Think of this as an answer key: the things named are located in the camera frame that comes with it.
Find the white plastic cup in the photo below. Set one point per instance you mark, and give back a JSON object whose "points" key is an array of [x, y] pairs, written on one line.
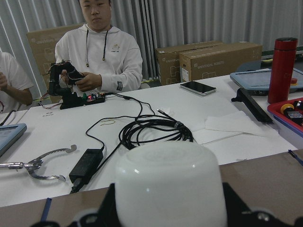
{"points": [[170, 184]]}

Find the red parts tray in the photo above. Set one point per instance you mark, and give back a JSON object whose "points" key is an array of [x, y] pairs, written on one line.
{"points": [[288, 115]]}

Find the blue teach pendant tablet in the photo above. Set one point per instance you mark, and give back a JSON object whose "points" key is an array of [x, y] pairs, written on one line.
{"points": [[9, 134]]}

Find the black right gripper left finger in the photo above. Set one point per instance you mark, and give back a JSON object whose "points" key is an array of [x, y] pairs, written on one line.
{"points": [[107, 215]]}

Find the person in white t-shirt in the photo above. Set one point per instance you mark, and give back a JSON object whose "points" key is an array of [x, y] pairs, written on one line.
{"points": [[15, 84]]}

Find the person in white hoodie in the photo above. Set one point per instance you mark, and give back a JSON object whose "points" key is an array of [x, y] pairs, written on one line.
{"points": [[109, 59]]}

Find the black power adapter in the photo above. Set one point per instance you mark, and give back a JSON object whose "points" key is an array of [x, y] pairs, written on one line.
{"points": [[86, 166]]}

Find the cardboard box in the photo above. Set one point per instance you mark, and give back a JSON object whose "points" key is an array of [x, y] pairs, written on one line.
{"points": [[42, 44], [219, 60]]}

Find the black teleoperation controller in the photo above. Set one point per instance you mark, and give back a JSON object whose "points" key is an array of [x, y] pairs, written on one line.
{"points": [[70, 99]]}

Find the red thermos bottle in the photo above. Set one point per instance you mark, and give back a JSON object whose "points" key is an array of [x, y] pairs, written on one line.
{"points": [[282, 69]]}

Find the metal reacher grabber tool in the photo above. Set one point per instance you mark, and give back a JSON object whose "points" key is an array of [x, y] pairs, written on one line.
{"points": [[36, 163]]}

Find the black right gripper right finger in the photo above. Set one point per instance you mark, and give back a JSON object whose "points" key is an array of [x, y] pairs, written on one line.
{"points": [[235, 207]]}

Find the smartphone on table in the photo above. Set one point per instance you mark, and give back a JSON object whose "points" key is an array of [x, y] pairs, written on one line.
{"points": [[198, 88]]}

